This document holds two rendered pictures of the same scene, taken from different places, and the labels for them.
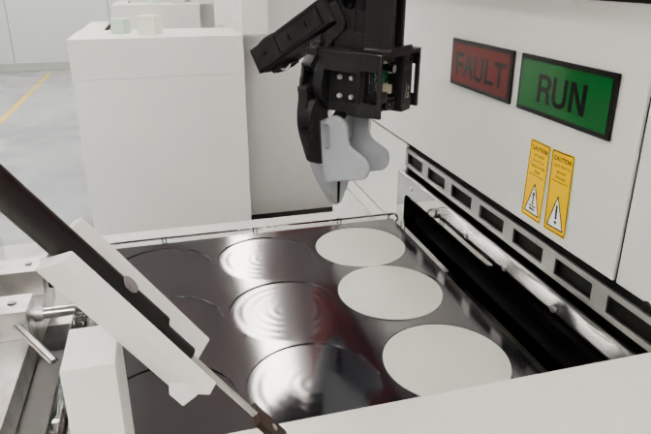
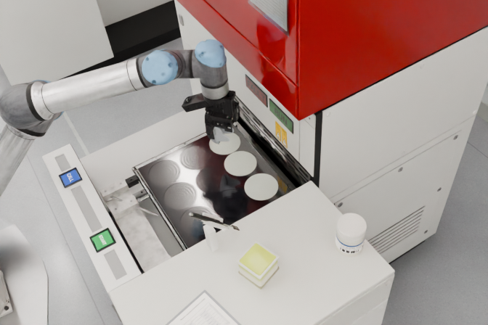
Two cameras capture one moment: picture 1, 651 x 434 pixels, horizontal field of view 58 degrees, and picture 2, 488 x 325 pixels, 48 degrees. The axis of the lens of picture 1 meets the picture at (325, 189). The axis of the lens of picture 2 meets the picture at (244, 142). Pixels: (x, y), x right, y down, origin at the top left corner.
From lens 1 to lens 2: 1.15 m
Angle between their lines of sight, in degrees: 29
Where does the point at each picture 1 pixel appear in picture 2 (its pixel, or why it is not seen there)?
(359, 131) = not seen: hidden behind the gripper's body
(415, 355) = (253, 187)
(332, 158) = (217, 136)
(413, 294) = (247, 163)
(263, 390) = (218, 209)
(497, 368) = (274, 186)
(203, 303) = (186, 183)
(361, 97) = (225, 125)
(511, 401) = (277, 205)
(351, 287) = (228, 165)
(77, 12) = not seen: outside the picture
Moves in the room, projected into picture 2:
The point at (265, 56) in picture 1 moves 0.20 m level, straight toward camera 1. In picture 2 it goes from (188, 109) to (212, 157)
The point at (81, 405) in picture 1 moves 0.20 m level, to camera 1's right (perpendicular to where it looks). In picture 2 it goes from (211, 236) to (287, 215)
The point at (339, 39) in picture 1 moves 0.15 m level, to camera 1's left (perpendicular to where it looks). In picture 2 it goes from (214, 109) to (162, 122)
